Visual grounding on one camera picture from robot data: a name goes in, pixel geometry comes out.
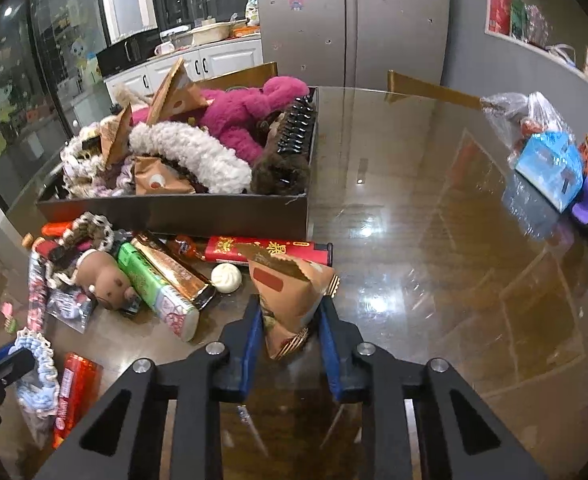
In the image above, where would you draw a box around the cream brown crochet scrunchie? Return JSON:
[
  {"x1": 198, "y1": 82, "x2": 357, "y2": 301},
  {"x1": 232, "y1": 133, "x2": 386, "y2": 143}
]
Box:
[{"x1": 60, "y1": 127, "x2": 107, "y2": 196}]

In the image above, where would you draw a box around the brown fluffy hair clip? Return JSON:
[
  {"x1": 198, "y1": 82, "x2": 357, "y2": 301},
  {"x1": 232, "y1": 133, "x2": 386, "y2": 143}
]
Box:
[{"x1": 250, "y1": 150, "x2": 311, "y2": 196}]

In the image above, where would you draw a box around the cream pot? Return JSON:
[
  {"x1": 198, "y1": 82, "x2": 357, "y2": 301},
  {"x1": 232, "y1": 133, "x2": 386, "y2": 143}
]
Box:
[{"x1": 190, "y1": 22, "x2": 231, "y2": 46}]

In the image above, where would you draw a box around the red box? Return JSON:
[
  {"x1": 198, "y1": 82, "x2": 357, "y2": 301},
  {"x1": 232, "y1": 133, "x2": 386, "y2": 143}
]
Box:
[{"x1": 488, "y1": 0, "x2": 515, "y2": 36}]

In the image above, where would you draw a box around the clear plastic bag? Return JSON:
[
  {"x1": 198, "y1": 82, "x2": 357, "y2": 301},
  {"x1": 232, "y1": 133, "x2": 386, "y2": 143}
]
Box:
[{"x1": 480, "y1": 91, "x2": 582, "y2": 161}]

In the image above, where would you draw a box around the gold bar packet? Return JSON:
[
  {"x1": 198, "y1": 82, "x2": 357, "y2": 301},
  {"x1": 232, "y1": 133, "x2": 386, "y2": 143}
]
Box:
[{"x1": 130, "y1": 232, "x2": 217, "y2": 311}]

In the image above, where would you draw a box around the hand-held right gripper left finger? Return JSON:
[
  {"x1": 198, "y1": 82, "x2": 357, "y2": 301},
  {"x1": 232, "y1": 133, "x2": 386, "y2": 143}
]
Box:
[{"x1": 34, "y1": 296, "x2": 265, "y2": 480}]

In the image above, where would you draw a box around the white bun toy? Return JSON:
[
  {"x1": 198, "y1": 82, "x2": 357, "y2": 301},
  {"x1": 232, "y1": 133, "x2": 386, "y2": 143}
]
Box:
[{"x1": 210, "y1": 263, "x2": 245, "y2": 295}]

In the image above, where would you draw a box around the white base cabinet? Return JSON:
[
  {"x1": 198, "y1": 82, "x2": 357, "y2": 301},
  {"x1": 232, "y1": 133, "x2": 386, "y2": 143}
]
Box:
[{"x1": 104, "y1": 37, "x2": 264, "y2": 98}]

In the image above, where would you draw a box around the brown capybara toy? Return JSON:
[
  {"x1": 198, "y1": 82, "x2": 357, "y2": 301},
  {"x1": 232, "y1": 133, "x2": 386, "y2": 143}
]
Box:
[{"x1": 74, "y1": 250, "x2": 140, "y2": 311}]

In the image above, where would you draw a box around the triangular brown snack packet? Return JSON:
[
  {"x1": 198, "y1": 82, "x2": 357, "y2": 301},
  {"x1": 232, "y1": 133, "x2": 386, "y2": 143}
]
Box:
[
  {"x1": 133, "y1": 156, "x2": 195, "y2": 196},
  {"x1": 146, "y1": 57, "x2": 210, "y2": 126},
  {"x1": 236, "y1": 244, "x2": 342, "y2": 361},
  {"x1": 99, "y1": 102, "x2": 134, "y2": 166}
]

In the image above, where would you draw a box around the white fluffy headband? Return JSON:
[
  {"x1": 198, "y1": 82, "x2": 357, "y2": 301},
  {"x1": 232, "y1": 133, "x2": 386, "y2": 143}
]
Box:
[{"x1": 129, "y1": 121, "x2": 252, "y2": 195}]

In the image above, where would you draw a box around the red gold printed packet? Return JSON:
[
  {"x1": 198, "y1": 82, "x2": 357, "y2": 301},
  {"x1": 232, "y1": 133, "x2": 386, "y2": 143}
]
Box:
[{"x1": 205, "y1": 235, "x2": 334, "y2": 267}]

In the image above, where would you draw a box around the clear packet with beads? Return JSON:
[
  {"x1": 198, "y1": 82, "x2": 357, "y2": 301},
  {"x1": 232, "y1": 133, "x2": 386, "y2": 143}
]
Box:
[{"x1": 46, "y1": 287, "x2": 97, "y2": 333}]

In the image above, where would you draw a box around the black microwave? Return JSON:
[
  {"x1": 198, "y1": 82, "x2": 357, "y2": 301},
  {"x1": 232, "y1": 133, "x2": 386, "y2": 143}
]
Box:
[{"x1": 96, "y1": 27, "x2": 160, "y2": 78}]

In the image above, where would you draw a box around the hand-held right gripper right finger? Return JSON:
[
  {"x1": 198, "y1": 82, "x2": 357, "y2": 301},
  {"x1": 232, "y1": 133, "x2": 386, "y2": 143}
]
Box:
[{"x1": 319, "y1": 297, "x2": 550, "y2": 480}]

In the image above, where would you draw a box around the dark cardboard box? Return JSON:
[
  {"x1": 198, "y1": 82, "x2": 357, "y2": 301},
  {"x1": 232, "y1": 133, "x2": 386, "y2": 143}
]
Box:
[{"x1": 35, "y1": 86, "x2": 321, "y2": 241}]

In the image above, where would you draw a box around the red stick packet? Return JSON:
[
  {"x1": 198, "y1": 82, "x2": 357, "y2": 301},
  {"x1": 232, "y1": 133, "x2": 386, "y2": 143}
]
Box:
[{"x1": 51, "y1": 352, "x2": 104, "y2": 448}]

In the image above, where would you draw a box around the pink beaded strip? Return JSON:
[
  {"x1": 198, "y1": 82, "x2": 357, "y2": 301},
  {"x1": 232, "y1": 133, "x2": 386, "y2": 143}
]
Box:
[{"x1": 26, "y1": 250, "x2": 50, "y2": 333}]

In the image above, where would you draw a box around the lavender scrunchie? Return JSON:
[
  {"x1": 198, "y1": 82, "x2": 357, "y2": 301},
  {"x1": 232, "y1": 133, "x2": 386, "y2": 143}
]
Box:
[{"x1": 91, "y1": 157, "x2": 137, "y2": 197}]

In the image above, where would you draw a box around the blue box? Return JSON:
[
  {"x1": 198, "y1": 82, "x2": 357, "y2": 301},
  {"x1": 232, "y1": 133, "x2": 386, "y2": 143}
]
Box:
[{"x1": 515, "y1": 131, "x2": 586, "y2": 213}]

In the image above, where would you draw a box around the glass sliding door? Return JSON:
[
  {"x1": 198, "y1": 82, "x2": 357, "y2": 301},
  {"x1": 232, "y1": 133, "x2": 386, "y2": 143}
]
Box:
[{"x1": 0, "y1": 0, "x2": 115, "y2": 201}]

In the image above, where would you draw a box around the blue crochet scrunchie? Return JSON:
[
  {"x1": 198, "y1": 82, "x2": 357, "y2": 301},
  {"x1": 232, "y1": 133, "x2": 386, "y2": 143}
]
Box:
[{"x1": 13, "y1": 327, "x2": 62, "y2": 418}]

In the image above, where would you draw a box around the beige fur headband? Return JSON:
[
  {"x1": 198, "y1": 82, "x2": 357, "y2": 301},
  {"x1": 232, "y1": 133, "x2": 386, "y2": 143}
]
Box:
[{"x1": 111, "y1": 84, "x2": 152, "y2": 111}]

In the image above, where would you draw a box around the silver refrigerator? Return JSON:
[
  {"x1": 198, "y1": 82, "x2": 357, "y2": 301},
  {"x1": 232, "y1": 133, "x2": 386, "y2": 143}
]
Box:
[{"x1": 253, "y1": 0, "x2": 451, "y2": 88}]

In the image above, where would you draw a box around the white wall shelf unit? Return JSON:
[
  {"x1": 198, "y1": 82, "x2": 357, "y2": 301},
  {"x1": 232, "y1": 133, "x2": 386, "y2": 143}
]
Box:
[{"x1": 484, "y1": 0, "x2": 588, "y2": 93}]

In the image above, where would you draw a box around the pink plush toy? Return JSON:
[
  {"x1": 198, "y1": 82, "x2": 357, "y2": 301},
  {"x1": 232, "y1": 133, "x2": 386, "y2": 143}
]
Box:
[{"x1": 194, "y1": 76, "x2": 310, "y2": 163}]

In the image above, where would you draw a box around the white crochet scrunchie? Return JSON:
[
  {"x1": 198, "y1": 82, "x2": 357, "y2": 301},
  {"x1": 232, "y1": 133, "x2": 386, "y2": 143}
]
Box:
[{"x1": 56, "y1": 212, "x2": 115, "y2": 261}]

